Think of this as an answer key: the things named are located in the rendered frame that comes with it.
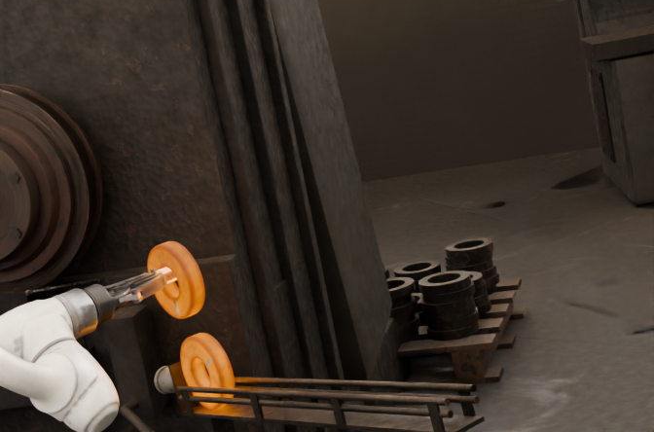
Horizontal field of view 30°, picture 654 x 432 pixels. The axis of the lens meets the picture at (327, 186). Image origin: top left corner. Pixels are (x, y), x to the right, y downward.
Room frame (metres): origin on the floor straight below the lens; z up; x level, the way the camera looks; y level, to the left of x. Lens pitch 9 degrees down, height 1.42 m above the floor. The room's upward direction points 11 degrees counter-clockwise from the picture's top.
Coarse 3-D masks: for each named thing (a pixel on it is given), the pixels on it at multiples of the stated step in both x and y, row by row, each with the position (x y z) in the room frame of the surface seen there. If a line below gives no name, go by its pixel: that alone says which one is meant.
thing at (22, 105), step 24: (0, 96) 2.67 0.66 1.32; (24, 96) 2.70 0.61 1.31; (48, 120) 2.64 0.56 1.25; (72, 144) 2.63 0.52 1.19; (72, 168) 2.63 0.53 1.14; (96, 192) 2.69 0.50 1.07; (72, 240) 2.64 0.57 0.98; (48, 264) 2.66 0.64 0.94; (0, 288) 2.70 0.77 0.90; (24, 288) 2.68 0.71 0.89
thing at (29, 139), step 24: (0, 120) 2.65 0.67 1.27; (24, 120) 2.64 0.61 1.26; (24, 144) 2.62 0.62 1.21; (48, 144) 2.63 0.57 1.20; (48, 168) 2.62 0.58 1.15; (48, 192) 2.61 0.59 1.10; (72, 192) 2.63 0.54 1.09; (48, 216) 2.61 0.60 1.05; (72, 216) 2.64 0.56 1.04; (48, 240) 2.63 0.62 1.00; (0, 264) 2.65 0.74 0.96; (24, 264) 2.65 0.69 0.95
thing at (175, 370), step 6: (168, 366) 2.44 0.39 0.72; (174, 366) 2.45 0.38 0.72; (180, 366) 2.46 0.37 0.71; (174, 372) 2.45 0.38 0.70; (180, 372) 2.45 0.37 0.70; (174, 378) 2.44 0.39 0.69; (180, 378) 2.45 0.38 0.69; (174, 384) 2.44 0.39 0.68; (180, 384) 2.45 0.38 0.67; (186, 384) 2.46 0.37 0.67; (180, 402) 2.44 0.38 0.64; (192, 402) 2.45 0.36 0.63; (198, 402) 2.46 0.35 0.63; (180, 408) 2.44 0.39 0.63
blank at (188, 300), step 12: (156, 252) 2.39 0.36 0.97; (168, 252) 2.36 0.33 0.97; (180, 252) 2.35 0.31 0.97; (156, 264) 2.40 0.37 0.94; (168, 264) 2.37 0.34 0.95; (180, 264) 2.33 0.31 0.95; (192, 264) 2.34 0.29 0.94; (180, 276) 2.34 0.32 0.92; (192, 276) 2.33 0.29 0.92; (168, 288) 2.41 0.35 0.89; (180, 288) 2.35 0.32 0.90; (192, 288) 2.32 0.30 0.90; (168, 300) 2.39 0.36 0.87; (180, 300) 2.36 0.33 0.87; (192, 300) 2.33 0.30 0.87; (168, 312) 2.41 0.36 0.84; (180, 312) 2.37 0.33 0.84; (192, 312) 2.35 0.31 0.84
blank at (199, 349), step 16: (192, 336) 2.41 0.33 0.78; (208, 336) 2.39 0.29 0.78; (192, 352) 2.41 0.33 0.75; (208, 352) 2.35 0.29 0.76; (224, 352) 2.36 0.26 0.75; (192, 368) 2.42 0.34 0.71; (208, 368) 2.36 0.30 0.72; (224, 368) 2.34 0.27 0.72; (192, 384) 2.43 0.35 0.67; (208, 384) 2.41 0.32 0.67; (224, 384) 2.34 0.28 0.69
